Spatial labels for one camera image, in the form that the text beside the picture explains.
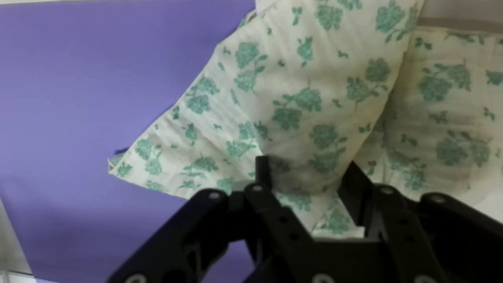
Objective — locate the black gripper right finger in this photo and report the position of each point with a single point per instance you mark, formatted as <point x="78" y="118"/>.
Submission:
<point x="434" y="241"/>

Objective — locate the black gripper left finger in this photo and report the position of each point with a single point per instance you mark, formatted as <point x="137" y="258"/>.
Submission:
<point x="221" y="241"/>

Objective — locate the green floral white cloth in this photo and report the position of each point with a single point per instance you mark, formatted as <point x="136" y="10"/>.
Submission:
<point x="315" y="99"/>

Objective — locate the purple bed sheet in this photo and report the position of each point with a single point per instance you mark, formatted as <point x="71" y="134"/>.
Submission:
<point x="68" y="115"/>

